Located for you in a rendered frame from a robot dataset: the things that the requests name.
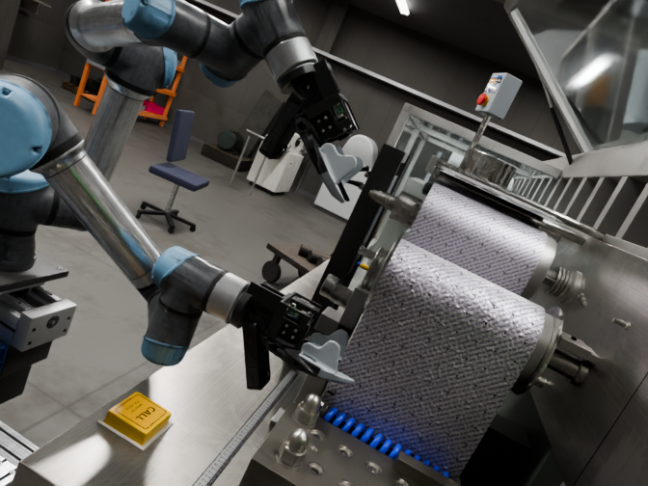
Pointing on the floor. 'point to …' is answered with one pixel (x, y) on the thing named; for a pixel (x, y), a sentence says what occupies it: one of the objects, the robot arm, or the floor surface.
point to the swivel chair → (183, 121)
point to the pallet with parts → (85, 85)
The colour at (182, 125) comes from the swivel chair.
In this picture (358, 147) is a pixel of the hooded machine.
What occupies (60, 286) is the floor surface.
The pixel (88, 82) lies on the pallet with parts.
